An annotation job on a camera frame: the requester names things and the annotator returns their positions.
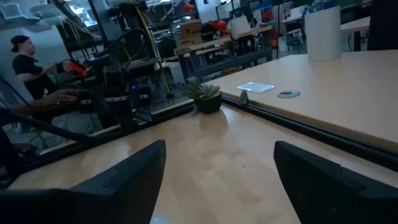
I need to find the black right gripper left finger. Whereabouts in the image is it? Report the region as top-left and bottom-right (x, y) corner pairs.
(63, 139), (167, 224)

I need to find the red tool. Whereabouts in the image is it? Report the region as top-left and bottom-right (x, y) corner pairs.
(208, 19), (230, 37)

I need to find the black frame strut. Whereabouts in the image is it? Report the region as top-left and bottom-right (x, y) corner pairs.
(0, 108), (94, 146)

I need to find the cardboard box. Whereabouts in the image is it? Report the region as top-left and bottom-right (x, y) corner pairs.
(179, 19), (203, 48)

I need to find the person's hand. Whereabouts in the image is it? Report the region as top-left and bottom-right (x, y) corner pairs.
(43, 88), (78, 105)

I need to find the person's forearm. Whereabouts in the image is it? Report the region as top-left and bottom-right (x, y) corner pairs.
(8, 98), (50, 116)

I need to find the red cable strap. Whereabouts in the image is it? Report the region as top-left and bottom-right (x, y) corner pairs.
(67, 61), (90, 78)

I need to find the dark grey rail clamp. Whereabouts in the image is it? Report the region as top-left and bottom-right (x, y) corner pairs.
(238, 89), (250, 106)

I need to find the black divider panel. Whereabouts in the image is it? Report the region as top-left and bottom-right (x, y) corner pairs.
(368, 0), (398, 51)

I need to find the white container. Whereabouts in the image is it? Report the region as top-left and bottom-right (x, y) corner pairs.
(229, 14), (253, 39)

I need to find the grey round disc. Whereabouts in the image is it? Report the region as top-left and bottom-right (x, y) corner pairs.
(277, 89), (302, 100)

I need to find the grey metal workbench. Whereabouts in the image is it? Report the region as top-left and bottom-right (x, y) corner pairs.
(174, 26), (274, 78)

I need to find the succulent plant in black pot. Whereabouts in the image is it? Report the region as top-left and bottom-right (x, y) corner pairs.
(183, 77), (223, 115)

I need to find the yellow hanging cable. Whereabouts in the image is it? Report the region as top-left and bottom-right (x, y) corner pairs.
(135, 4), (175, 98)

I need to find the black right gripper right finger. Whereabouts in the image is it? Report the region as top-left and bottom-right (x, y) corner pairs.
(273, 140), (398, 224)

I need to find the black table frame rail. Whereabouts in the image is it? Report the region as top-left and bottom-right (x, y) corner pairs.
(0, 95), (398, 187)

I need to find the white cylinder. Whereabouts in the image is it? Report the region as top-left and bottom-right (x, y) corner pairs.
(303, 5), (342, 62)

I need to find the person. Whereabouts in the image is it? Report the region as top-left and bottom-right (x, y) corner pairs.
(10, 34), (68, 100)

